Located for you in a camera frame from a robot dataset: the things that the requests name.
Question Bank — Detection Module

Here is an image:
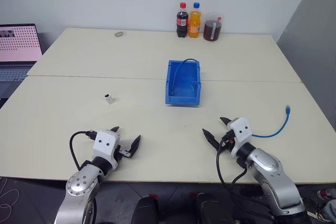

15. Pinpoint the blue plastic bin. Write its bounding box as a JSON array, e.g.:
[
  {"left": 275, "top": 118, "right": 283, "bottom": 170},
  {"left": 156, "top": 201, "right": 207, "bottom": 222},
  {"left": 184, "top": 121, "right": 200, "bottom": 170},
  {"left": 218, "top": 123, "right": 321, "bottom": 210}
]
[{"left": 164, "top": 60, "right": 203, "bottom": 107}]

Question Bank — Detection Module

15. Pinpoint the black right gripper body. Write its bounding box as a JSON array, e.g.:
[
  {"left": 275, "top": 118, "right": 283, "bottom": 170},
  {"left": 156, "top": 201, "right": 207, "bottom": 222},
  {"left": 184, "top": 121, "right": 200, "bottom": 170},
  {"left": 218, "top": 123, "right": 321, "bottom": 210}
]
[{"left": 219, "top": 126, "right": 237, "bottom": 154}]

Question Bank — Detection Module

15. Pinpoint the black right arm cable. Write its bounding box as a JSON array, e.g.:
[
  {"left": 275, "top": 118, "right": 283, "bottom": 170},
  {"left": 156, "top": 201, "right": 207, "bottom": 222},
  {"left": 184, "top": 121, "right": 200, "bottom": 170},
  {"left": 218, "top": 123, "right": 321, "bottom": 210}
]
[{"left": 216, "top": 136, "right": 253, "bottom": 196}]

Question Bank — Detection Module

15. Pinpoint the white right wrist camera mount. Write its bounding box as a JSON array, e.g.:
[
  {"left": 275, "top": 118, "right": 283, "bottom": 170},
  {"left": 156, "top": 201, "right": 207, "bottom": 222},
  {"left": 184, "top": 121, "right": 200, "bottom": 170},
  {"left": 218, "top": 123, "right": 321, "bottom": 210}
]
[{"left": 227, "top": 117, "right": 253, "bottom": 156}]

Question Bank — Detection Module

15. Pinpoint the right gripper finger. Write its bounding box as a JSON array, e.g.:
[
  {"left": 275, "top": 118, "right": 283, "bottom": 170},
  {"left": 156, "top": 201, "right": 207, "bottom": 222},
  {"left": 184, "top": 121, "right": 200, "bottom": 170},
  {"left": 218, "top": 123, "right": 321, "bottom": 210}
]
[
  {"left": 202, "top": 128, "right": 221, "bottom": 152},
  {"left": 219, "top": 116, "right": 238, "bottom": 128}
]

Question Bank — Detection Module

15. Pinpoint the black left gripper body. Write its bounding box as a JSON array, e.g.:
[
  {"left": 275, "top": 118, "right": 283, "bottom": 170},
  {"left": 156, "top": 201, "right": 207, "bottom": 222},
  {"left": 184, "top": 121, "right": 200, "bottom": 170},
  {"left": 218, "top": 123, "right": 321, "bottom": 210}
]
[{"left": 115, "top": 144, "right": 132, "bottom": 161}]

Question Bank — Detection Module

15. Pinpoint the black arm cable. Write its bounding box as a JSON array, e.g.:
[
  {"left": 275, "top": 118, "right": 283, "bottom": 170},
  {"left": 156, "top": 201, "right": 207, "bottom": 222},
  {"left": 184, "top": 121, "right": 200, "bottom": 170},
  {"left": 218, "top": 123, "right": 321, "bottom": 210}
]
[
  {"left": 69, "top": 130, "right": 98, "bottom": 172},
  {"left": 216, "top": 136, "right": 253, "bottom": 196}
]

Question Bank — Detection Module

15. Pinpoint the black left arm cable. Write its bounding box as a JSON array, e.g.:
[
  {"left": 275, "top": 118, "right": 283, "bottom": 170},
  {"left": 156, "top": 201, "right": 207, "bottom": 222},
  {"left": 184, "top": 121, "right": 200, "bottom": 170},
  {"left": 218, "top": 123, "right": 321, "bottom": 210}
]
[{"left": 69, "top": 130, "right": 98, "bottom": 172}]

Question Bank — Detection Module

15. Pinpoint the dark rounded shape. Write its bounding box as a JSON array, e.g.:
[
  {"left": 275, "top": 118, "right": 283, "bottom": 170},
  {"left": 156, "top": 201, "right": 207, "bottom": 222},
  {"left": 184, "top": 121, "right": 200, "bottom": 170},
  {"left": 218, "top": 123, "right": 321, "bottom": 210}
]
[
  {"left": 132, "top": 194, "right": 160, "bottom": 224},
  {"left": 189, "top": 191, "right": 236, "bottom": 224}
]

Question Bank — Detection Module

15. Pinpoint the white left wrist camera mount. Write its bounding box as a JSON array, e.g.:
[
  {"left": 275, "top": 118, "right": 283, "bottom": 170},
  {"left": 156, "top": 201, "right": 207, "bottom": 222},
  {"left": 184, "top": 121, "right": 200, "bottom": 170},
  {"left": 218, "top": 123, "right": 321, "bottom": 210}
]
[{"left": 93, "top": 130, "right": 121, "bottom": 171}]

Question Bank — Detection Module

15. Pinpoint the cola bottle red cap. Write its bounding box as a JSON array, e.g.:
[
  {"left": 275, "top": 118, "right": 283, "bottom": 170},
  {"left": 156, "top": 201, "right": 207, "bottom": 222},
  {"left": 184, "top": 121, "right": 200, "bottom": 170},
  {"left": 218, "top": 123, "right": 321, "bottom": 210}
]
[{"left": 175, "top": 2, "right": 190, "bottom": 38}]

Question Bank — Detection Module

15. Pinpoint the thin white floor cable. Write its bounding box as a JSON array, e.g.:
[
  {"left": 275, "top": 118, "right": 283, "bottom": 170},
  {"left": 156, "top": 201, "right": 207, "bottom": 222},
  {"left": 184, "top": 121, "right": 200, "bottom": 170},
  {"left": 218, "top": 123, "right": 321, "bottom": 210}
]
[{"left": 0, "top": 176, "right": 21, "bottom": 218}]

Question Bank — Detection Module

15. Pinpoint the grey laptop pink screen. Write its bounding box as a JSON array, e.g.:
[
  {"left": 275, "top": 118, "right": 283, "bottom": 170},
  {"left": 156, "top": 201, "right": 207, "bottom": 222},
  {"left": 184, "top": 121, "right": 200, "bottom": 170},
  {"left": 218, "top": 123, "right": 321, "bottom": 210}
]
[{"left": 0, "top": 23, "right": 44, "bottom": 99}]

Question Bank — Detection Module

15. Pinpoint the red white sneaker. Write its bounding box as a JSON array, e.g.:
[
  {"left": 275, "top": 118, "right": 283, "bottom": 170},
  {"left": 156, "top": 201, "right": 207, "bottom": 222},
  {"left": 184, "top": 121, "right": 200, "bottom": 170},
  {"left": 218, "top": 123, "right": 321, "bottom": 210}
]
[{"left": 317, "top": 188, "right": 336, "bottom": 201}]

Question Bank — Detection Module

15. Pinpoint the orange soda bottle blue cap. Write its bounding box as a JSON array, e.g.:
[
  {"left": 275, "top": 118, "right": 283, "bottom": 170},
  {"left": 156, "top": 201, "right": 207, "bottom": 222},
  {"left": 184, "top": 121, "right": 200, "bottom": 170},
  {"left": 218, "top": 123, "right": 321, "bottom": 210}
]
[{"left": 188, "top": 2, "right": 204, "bottom": 39}]

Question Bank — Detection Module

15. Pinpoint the clear jar brown liquid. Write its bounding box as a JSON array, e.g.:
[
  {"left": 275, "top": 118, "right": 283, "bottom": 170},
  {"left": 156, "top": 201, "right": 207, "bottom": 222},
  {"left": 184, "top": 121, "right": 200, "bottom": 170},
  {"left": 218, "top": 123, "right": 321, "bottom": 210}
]
[{"left": 203, "top": 12, "right": 224, "bottom": 42}]

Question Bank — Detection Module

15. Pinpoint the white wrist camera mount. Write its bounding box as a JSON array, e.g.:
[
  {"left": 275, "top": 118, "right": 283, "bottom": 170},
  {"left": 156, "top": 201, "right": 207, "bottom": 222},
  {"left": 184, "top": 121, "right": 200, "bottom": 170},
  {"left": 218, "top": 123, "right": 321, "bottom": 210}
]
[
  {"left": 93, "top": 130, "right": 121, "bottom": 171},
  {"left": 227, "top": 117, "right": 253, "bottom": 156}
]

